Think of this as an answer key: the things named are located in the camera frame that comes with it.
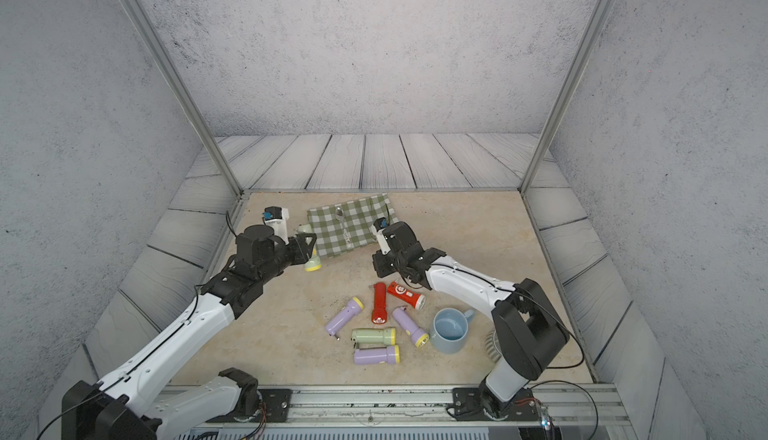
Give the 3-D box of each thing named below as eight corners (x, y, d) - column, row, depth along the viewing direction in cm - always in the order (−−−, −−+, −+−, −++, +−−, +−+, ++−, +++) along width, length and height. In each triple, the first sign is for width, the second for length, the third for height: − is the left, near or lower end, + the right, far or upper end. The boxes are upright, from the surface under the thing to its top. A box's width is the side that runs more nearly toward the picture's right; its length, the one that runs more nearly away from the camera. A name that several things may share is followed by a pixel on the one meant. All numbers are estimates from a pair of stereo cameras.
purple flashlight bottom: (355, 365, 81) (353, 360, 78) (356, 350, 84) (354, 345, 81) (400, 365, 81) (400, 360, 78) (400, 350, 84) (400, 345, 80)
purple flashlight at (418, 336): (419, 350, 83) (420, 347, 81) (392, 314, 90) (392, 310, 87) (430, 342, 84) (431, 338, 82) (403, 307, 91) (403, 303, 89)
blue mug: (431, 353, 83) (434, 343, 77) (429, 319, 89) (431, 307, 83) (472, 353, 83) (479, 343, 77) (467, 319, 89) (472, 307, 83)
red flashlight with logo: (386, 294, 94) (386, 288, 91) (392, 285, 96) (392, 279, 93) (421, 313, 90) (422, 307, 87) (427, 303, 92) (428, 297, 89)
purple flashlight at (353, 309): (326, 332, 86) (324, 328, 84) (354, 299, 93) (353, 295, 90) (337, 341, 85) (335, 337, 82) (365, 307, 91) (364, 303, 89)
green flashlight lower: (352, 345, 84) (350, 341, 81) (353, 333, 86) (352, 328, 83) (395, 345, 84) (395, 341, 81) (395, 333, 86) (395, 328, 83)
